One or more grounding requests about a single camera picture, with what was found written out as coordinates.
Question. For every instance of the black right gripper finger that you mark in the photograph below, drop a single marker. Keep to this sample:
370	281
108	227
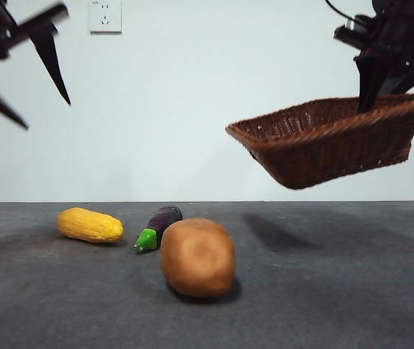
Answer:
401	83
372	72

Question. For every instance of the brown wicker basket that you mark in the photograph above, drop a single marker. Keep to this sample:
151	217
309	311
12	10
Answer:
330	149

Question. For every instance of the yellow corn cob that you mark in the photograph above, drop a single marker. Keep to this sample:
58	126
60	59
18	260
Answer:
90	225

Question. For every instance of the purple eggplant with green stem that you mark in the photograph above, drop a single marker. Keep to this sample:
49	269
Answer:
163	219

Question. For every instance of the brown potato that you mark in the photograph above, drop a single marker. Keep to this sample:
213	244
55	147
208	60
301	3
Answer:
197	258

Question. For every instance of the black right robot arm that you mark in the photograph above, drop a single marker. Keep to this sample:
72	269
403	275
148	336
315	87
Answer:
403	9

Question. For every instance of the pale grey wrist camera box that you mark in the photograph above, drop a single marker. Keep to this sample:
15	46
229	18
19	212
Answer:
359	23

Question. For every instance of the white wall socket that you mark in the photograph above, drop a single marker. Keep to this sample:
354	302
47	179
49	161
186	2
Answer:
106	18

